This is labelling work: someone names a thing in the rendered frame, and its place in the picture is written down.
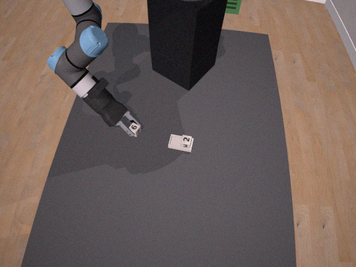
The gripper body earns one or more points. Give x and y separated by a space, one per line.
99 99

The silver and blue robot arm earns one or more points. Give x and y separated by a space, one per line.
90 42

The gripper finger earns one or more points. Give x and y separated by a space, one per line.
126 129
132 120

